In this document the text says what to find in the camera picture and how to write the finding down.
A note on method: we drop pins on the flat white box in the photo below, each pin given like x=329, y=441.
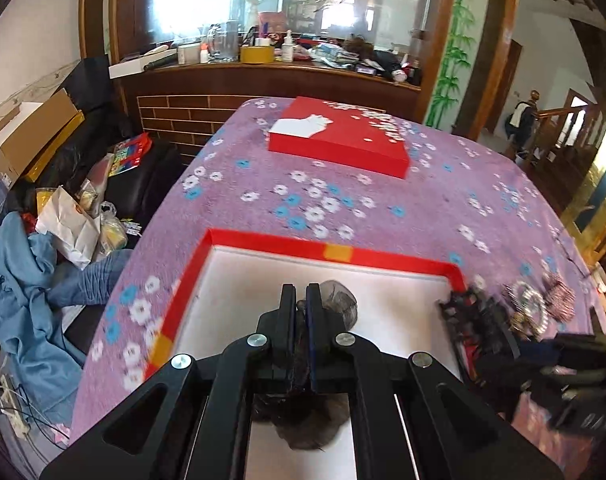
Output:
x=133, y=66

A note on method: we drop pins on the red plaid scrunchie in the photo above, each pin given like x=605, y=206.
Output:
x=560, y=300

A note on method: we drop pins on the purple floral tablecloth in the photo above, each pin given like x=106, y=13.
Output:
x=383, y=210

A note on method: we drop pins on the wood framed glass partition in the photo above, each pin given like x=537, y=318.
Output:
x=308, y=0

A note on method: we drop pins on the blue cloth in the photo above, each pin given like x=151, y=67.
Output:
x=38, y=320

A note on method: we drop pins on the black sofa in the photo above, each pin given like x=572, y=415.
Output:
x=148, y=190

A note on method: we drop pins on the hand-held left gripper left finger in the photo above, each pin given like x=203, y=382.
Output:
x=289, y=325

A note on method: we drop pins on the small white bottle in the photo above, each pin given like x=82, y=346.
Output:
x=287, y=50

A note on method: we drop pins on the colourful picture book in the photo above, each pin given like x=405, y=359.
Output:
x=130, y=155

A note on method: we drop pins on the white paper bag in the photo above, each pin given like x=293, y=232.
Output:
x=68, y=230

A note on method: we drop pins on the dark backpack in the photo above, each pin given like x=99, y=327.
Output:
x=523, y=120

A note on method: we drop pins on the red gift box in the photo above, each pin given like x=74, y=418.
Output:
x=263, y=270

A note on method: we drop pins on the wooden staircase railing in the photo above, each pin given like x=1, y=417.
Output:
x=568, y=135

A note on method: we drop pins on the yellow tape roll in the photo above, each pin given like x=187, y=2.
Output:
x=257, y=55

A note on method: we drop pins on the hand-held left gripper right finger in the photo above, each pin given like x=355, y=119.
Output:
x=313, y=325

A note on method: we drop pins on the brown cardboard box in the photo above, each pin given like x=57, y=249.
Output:
x=33, y=130

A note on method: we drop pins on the black tube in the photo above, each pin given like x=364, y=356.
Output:
x=160, y=62

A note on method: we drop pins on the bamboo wall painting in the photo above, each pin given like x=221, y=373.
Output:
x=455, y=60

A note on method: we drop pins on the dark sheer scrunchie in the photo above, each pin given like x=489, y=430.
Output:
x=340, y=305

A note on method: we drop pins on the flat yellow box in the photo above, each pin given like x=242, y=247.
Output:
x=53, y=152

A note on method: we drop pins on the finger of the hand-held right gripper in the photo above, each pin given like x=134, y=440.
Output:
x=525, y=355

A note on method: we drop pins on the red box lid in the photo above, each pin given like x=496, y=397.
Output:
x=343, y=145

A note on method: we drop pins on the dark cloth bundle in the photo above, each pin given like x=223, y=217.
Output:
x=388, y=62

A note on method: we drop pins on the wooden ledge with brick front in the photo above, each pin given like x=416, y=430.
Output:
x=193, y=95

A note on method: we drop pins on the white power strip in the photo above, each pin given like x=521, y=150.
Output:
x=10, y=410

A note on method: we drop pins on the glass pitcher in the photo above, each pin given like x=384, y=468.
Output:
x=225, y=42

